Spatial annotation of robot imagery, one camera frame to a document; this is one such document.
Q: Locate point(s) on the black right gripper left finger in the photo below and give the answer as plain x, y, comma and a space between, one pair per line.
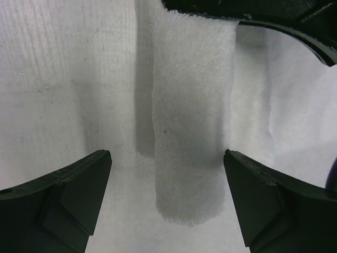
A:
57, 212

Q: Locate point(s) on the white terry towel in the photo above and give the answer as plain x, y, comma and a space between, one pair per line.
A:
214, 85

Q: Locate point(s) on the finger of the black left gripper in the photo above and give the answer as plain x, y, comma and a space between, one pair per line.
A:
311, 22

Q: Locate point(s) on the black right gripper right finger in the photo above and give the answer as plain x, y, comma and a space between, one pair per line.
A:
279, 213

